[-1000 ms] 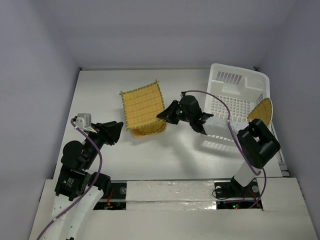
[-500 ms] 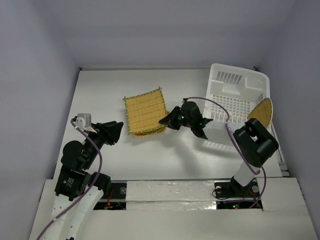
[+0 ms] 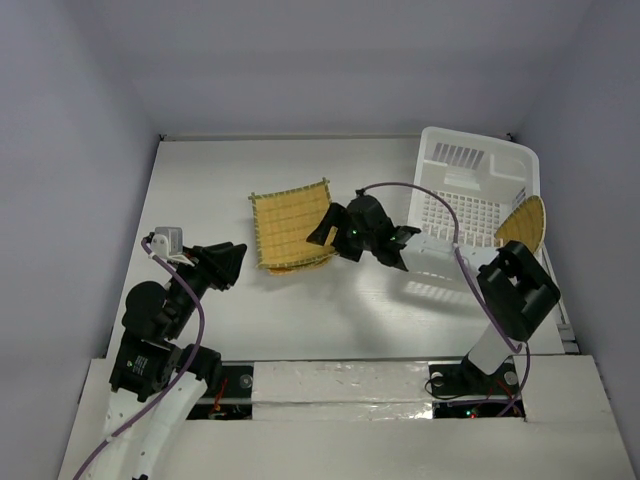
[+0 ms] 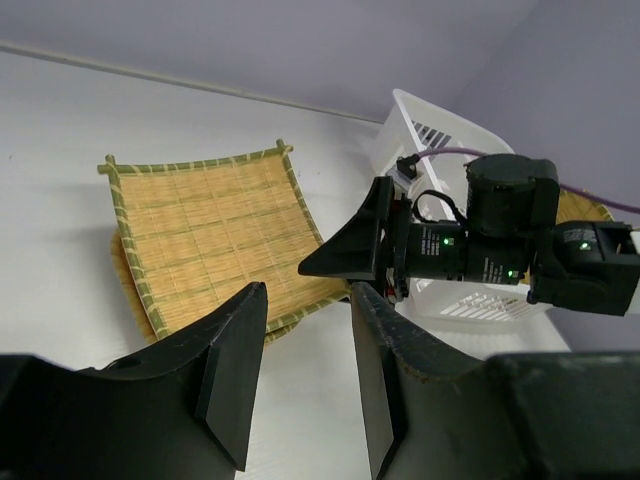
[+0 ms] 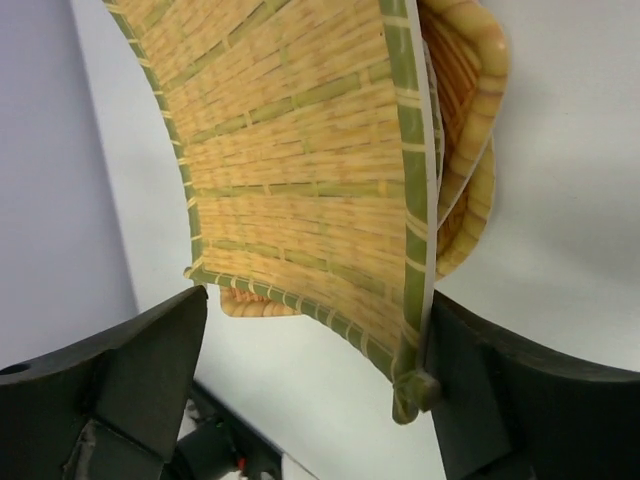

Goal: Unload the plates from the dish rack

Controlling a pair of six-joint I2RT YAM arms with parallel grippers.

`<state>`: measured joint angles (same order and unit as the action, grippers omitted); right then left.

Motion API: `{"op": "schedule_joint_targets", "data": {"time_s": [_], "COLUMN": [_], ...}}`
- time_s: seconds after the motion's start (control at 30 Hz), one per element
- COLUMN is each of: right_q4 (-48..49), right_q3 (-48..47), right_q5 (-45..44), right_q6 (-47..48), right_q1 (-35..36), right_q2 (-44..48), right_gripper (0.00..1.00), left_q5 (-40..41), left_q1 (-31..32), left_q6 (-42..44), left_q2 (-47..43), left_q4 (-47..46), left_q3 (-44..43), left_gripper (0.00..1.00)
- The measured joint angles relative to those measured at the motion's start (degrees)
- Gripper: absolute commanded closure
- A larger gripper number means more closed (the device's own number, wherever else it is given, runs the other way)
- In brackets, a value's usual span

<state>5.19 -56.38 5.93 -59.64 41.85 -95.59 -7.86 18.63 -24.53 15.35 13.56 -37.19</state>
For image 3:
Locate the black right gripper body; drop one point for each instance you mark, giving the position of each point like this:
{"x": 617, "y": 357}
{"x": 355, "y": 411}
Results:
{"x": 343, "y": 233}

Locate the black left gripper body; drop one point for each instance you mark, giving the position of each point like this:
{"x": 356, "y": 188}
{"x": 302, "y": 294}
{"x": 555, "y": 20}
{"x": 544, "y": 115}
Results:
{"x": 204, "y": 273}

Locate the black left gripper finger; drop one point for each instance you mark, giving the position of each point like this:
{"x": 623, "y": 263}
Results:
{"x": 214, "y": 252}
{"x": 230, "y": 258}

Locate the yellow square bamboo mat plate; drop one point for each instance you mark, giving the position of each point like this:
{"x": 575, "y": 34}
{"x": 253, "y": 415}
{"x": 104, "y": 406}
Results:
{"x": 282, "y": 222}

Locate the orange square woven plate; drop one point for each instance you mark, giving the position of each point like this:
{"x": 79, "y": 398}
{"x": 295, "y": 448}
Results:
{"x": 291, "y": 269}

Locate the yellow fan-shaped woven plate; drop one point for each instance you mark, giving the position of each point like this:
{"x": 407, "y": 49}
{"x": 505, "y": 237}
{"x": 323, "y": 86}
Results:
{"x": 526, "y": 224}

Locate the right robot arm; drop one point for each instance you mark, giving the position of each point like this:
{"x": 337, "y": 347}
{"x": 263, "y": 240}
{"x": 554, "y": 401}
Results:
{"x": 511, "y": 287}

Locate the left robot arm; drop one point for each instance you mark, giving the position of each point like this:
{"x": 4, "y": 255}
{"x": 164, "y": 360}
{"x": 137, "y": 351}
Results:
{"x": 161, "y": 368}

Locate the white plastic dish rack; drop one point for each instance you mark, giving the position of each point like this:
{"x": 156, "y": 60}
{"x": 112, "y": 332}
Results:
{"x": 481, "y": 180}

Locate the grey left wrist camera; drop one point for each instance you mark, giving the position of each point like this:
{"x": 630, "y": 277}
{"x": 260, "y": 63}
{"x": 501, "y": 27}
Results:
{"x": 167, "y": 244}

